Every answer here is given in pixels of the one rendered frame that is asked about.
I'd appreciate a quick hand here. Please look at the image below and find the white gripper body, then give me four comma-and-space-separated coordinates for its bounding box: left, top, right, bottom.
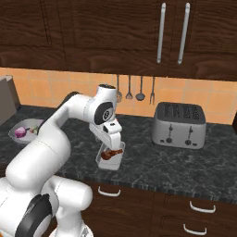
89, 123, 124, 151

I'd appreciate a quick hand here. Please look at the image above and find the brown chicken drumstick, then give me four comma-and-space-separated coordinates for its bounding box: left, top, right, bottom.
100, 147, 125, 161

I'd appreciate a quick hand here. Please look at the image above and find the clear meat container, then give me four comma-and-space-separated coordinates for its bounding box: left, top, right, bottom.
94, 141, 127, 171

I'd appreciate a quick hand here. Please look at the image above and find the purple onion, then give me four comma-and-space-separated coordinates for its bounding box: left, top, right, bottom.
14, 126, 29, 139

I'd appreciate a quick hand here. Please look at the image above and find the clear vegetable container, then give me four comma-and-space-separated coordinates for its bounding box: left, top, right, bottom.
7, 118, 46, 145

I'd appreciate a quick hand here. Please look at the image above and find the hanging metal slotted spatula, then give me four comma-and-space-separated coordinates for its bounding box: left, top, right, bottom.
125, 75, 134, 101

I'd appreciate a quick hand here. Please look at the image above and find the hanging metal ladle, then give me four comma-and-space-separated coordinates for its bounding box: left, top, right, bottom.
135, 76, 146, 102

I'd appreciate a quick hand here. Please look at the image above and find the hanging metal fork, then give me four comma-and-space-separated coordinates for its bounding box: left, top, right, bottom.
148, 76, 156, 106

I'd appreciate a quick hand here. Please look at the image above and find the silver four-slot toaster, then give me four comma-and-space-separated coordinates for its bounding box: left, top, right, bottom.
150, 101, 208, 150

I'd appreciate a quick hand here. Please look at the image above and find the dark wood drawer front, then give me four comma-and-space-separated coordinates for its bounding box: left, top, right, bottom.
158, 215, 237, 237
163, 192, 237, 218
81, 181, 156, 237

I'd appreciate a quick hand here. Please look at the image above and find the dark wood cupboard door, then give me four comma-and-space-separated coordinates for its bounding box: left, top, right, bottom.
168, 0, 237, 82
63, 0, 170, 78
0, 0, 67, 71

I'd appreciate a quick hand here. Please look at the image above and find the white drawer handle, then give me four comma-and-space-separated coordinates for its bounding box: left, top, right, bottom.
189, 200, 217, 214
182, 223, 208, 237
97, 185, 122, 198

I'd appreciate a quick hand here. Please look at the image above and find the silver cupboard handle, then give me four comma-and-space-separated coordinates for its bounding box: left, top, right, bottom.
177, 2, 192, 66
156, 2, 168, 65

